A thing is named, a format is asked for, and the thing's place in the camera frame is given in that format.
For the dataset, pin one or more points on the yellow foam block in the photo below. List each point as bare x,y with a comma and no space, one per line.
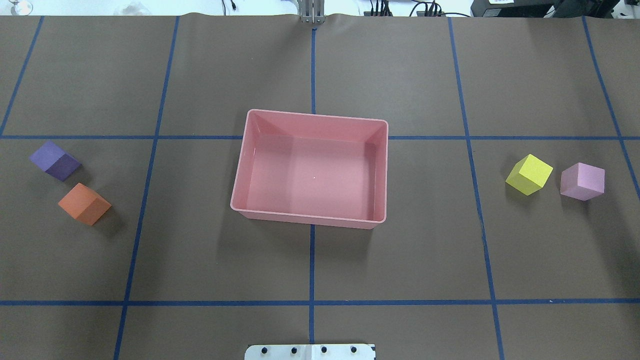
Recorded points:
529,175

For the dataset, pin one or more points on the orange foam block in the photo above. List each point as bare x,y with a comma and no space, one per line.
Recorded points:
84,204

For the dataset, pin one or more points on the pink foam block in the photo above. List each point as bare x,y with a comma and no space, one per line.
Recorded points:
582,181

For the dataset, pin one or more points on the pink plastic bin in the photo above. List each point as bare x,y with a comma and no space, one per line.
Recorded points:
297,167

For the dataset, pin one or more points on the black equipment on desk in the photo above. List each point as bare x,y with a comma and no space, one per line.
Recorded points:
604,9

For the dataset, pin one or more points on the purple foam block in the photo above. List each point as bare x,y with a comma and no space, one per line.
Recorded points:
55,161

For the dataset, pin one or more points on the aluminium frame post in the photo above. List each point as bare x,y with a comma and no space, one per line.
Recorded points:
311,11

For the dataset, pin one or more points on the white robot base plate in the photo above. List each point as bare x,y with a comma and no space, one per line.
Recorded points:
331,351

